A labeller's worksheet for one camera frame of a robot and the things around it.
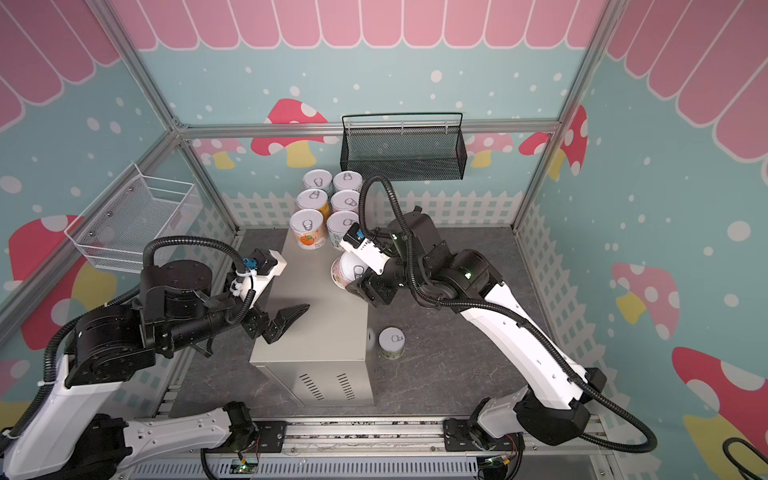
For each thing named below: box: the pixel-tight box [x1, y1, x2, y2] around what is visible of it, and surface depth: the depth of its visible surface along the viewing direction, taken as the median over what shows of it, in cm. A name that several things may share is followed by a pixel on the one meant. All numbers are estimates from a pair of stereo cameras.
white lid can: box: [330, 189, 360, 211], surface depth 73 cm
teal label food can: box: [302, 169, 333, 189], surface depth 77 cm
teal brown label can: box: [333, 170, 363, 191], surface depth 77 cm
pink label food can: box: [330, 251, 369, 290], surface depth 57 cm
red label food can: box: [289, 209, 326, 250], surface depth 68 cm
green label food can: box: [378, 326, 406, 361], surface depth 87 cm
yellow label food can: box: [296, 188, 328, 210], surface depth 73 cm
